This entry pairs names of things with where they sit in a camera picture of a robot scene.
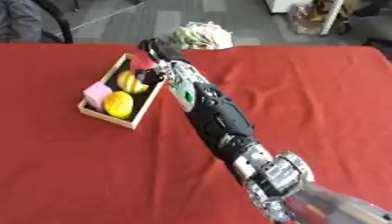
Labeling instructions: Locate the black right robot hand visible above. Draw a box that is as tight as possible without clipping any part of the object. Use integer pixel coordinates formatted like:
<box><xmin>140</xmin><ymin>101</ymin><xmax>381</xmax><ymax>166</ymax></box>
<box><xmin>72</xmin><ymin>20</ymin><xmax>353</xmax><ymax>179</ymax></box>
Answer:
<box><xmin>136</xmin><ymin>38</ymin><xmax>192</xmax><ymax>86</ymax></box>

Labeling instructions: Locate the pale crumpled bag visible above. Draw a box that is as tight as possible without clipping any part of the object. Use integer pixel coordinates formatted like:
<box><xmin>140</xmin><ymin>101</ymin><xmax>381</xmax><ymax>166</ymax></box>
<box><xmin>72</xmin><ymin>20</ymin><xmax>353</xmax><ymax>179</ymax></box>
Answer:
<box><xmin>168</xmin><ymin>20</ymin><xmax>236</xmax><ymax>51</ymax></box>

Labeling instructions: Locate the black chair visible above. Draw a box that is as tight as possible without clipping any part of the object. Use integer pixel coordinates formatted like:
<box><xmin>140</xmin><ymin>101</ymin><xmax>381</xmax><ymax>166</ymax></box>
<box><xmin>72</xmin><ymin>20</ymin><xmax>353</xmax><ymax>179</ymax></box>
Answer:
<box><xmin>31</xmin><ymin>0</ymin><xmax>75</xmax><ymax>44</ymax></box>

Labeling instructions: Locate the yellow round toy fruit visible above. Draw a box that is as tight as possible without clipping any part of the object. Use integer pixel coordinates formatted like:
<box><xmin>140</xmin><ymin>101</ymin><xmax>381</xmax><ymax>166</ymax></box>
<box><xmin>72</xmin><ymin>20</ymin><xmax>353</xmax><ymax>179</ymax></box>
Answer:
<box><xmin>102</xmin><ymin>90</ymin><xmax>135</xmax><ymax>120</ymax></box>

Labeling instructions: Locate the tan cardboard box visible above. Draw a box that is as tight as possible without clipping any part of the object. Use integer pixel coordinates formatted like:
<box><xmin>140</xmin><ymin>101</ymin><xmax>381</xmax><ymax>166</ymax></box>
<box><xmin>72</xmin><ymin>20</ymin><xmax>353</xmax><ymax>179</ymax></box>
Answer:
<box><xmin>76</xmin><ymin>52</ymin><xmax>169</xmax><ymax>130</ymax></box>

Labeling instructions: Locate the pink cube block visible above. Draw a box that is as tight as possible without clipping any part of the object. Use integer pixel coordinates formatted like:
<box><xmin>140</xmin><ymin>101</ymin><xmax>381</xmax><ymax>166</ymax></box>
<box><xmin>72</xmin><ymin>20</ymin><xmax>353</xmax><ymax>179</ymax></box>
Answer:
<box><xmin>80</xmin><ymin>81</ymin><xmax>114</xmax><ymax>109</ymax></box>

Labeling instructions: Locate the brown cluttered shelf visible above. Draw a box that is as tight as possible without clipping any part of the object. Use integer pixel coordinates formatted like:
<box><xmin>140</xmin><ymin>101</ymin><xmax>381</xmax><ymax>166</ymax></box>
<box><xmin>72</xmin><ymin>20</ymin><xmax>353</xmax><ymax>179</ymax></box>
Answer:
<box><xmin>288</xmin><ymin>0</ymin><xmax>359</xmax><ymax>36</ymax></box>

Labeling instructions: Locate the person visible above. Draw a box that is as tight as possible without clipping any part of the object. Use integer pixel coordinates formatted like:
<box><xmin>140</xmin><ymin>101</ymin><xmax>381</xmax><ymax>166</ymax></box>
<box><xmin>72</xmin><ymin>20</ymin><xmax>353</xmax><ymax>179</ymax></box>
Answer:
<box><xmin>0</xmin><ymin>0</ymin><xmax>45</xmax><ymax>44</ymax></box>

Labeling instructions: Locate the red toy block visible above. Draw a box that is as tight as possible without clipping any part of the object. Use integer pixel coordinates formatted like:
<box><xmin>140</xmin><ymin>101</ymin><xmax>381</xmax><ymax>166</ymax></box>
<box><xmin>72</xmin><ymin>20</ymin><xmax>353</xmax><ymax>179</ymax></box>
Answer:
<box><xmin>129</xmin><ymin>55</ymin><xmax>158</xmax><ymax>72</ymax></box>

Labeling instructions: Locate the white post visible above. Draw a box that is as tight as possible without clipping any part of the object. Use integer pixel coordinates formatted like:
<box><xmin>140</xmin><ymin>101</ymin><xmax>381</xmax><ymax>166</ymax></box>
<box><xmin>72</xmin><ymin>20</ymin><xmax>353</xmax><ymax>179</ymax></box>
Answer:
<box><xmin>318</xmin><ymin>0</ymin><xmax>347</xmax><ymax>36</ymax></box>

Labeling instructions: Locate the yellow striped toy fruit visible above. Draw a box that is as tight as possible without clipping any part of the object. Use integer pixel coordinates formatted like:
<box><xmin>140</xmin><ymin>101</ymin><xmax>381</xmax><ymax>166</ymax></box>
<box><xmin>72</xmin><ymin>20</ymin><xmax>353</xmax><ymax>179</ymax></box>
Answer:
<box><xmin>116</xmin><ymin>70</ymin><xmax>151</xmax><ymax>95</ymax></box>

